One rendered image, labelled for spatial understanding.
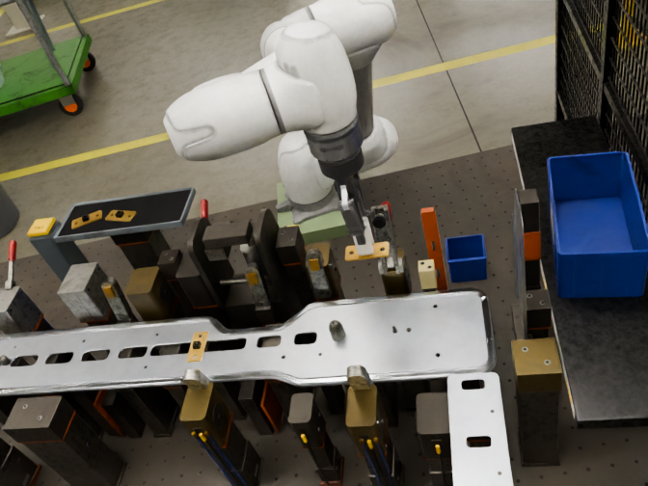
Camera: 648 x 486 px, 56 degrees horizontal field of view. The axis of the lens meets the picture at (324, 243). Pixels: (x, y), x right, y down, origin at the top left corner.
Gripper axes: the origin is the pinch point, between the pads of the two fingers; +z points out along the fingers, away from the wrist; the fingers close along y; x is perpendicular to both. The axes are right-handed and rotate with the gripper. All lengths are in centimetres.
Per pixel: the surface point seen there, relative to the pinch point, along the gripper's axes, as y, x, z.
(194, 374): 14.8, -38.3, 19.1
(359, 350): 4.4, -6.6, 29.1
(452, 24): -350, 23, 130
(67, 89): -311, -263, 104
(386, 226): -15.5, 1.9, 12.4
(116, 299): -13, -69, 23
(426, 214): -14.9, 11.0, 9.9
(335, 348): 3.5, -12.0, 29.1
